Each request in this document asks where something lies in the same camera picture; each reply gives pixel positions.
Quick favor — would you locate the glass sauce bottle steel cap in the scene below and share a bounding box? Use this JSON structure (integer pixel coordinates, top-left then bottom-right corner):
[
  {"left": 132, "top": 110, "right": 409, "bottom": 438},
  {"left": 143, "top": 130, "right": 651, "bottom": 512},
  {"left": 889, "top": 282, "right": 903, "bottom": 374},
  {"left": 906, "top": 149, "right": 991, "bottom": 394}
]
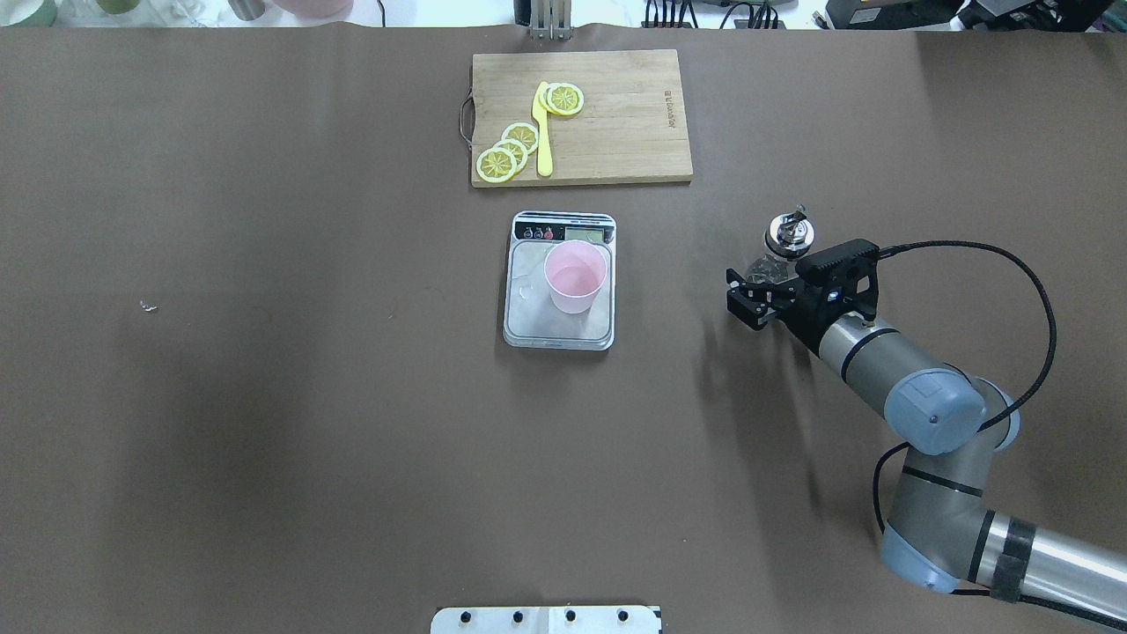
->
[{"left": 748, "top": 204, "right": 814, "bottom": 284}]

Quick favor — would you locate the lemon slice lower left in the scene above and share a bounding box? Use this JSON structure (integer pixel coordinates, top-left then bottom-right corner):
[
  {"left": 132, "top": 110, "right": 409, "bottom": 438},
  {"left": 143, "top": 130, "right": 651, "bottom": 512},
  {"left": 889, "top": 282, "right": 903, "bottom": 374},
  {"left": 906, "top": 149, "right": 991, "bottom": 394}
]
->
[{"left": 474, "top": 148, "right": 522, "bottom": 184}]

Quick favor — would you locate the bamboo cutting board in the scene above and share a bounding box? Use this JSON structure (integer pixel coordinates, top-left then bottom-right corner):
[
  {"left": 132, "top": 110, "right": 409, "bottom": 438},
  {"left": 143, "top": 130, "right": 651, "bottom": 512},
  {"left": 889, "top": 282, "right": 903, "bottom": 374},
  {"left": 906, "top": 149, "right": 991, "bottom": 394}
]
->
[{"left": 471, "top": 50, "right": 694, "bottom": 188}]

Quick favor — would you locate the pink plastic cup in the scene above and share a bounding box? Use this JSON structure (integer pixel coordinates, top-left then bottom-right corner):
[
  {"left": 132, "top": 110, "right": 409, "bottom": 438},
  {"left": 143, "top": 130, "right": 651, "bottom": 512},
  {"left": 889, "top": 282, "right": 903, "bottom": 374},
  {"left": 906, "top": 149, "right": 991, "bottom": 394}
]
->
[{"left": 544, "top": 240, "right": 609, "bottom": 314}]

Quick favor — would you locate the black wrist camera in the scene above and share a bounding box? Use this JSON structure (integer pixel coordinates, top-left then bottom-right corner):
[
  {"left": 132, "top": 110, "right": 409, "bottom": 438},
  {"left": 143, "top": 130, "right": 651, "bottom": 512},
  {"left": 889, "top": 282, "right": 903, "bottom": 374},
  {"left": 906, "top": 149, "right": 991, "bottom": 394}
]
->
[{"left": 796, "top": 240, "right": 880, "bottom": 306}]

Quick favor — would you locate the yellow plastic knife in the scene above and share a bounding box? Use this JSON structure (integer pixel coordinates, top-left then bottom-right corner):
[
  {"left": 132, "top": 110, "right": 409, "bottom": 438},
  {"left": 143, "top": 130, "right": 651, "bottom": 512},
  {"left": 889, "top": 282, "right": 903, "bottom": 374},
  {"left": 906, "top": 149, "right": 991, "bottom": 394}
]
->
[{"left": 531, "top": 81, "right": 554, "bottom": 178}]

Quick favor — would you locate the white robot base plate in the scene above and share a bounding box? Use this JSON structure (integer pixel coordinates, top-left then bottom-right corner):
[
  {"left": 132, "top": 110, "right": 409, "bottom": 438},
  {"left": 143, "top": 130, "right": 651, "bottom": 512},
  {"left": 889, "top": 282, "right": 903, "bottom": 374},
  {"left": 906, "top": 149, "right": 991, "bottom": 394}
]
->
[{"left": 431, "top": 605, "right": 664, "bottom": 633}]

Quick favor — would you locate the lemon slice middle left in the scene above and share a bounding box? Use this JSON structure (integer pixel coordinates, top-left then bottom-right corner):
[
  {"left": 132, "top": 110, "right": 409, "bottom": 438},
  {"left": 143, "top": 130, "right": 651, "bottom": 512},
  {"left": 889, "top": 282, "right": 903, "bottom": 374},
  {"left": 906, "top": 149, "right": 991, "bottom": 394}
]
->
[{"left": 492, "top": 139, "right": 529, "bottom": 175}]

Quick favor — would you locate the silver digital kitchen scale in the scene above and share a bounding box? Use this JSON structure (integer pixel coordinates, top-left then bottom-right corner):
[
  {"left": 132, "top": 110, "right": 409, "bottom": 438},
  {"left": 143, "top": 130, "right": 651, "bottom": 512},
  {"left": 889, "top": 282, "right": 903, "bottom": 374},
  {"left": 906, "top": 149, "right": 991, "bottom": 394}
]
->
[{"left": 502, "top": 211, "right": 616, "bottom": 350}]

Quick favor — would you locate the lemon slice under right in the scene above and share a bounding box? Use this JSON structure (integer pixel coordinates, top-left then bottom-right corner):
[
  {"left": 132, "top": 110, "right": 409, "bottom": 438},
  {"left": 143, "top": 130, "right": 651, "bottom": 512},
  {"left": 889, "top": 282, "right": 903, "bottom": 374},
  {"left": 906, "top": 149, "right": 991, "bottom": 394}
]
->
[{"left": 536, "top": 83, "right": 553, "bottom": 114}]

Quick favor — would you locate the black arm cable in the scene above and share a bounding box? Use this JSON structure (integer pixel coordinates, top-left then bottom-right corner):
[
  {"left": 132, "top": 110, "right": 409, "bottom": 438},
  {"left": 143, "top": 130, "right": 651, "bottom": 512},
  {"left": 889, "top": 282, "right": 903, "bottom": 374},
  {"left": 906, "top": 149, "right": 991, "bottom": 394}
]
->
[{"left": 872, "top": 240, "right": 1127, "bottom": 629}]

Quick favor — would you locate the aluminium frame post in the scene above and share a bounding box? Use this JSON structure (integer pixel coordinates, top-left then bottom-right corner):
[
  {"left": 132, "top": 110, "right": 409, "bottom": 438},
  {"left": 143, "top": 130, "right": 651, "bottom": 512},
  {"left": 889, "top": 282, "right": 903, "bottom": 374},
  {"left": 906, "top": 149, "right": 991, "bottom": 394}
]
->
[{"left": 525, "top": 0, "right": 574, "bottom": 41}]

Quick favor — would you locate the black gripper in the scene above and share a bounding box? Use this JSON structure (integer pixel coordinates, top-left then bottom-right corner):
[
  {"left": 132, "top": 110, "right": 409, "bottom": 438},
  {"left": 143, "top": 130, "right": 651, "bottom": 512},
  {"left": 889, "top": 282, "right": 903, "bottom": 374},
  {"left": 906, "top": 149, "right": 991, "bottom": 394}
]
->
[{"left": 726, "top": 268, "right": 879, "bottom": 352}]

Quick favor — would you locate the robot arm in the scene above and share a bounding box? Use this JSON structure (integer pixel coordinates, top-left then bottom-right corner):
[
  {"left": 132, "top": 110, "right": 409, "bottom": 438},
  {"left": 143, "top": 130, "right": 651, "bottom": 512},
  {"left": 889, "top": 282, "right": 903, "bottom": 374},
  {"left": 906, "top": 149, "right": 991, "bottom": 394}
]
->
[{"left": 726, "top": 261, "right": 1124, "bottom": 633}]

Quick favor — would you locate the lemon slice far right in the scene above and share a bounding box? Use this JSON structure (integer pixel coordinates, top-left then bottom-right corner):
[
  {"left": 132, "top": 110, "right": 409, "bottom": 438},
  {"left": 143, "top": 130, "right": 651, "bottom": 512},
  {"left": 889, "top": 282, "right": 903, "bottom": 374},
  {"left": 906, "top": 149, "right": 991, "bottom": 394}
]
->
[{"left": 547, "top": 83, "right": 586, "bottom": 117}]

